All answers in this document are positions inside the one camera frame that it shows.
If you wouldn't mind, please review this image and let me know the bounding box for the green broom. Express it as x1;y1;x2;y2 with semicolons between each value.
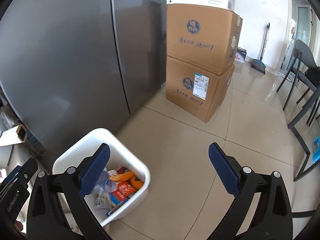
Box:
250;22;271;75

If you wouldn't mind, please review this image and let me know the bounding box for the red and white snack wrapper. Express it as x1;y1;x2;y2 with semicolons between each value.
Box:
111;181;137;203

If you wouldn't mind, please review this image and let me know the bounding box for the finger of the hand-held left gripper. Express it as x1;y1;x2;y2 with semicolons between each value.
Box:
0;157;38;201

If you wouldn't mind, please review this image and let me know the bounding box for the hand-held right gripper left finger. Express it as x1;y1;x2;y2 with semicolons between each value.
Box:
26;143;112;240

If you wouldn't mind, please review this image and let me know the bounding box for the dark printed box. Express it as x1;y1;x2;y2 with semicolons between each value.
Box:
235;46;248;63

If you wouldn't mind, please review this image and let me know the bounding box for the blue plastic stool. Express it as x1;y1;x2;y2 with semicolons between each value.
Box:
311;136;320;163

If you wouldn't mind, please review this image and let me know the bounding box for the white plastic bin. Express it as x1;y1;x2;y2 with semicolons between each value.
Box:
52;128;151;228

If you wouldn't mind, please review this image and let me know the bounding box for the grey chair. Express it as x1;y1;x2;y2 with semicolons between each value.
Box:
276;39;320;112

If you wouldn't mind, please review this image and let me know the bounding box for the cardboard box with white label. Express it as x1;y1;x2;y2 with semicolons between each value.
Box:
165;55;235;123

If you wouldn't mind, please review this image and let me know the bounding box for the black frame glass table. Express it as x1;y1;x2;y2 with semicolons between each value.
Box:
287;79;320;183

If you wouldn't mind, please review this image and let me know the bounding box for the clear plastic bag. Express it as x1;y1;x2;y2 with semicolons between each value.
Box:
91;169;118;212

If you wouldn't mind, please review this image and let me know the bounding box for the black bag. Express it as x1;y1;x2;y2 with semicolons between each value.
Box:
304;66;320;85

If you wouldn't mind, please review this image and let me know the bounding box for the white electric pot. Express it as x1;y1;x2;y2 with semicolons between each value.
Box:
0;123;28;147

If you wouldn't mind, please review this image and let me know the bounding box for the glass door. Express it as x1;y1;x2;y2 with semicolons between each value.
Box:
280;0;317;77

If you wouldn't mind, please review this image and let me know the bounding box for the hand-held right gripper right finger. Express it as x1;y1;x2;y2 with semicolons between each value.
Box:
208;142;293;240

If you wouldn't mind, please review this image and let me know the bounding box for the brown cardboard box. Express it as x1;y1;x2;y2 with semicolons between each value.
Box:
166;3;243;75

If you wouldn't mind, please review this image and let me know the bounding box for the grey refrigerator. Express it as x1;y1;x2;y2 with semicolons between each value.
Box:
0;0;167;155

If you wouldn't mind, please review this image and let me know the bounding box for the blue and white carton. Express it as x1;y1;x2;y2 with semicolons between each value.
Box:
105;197;132;217

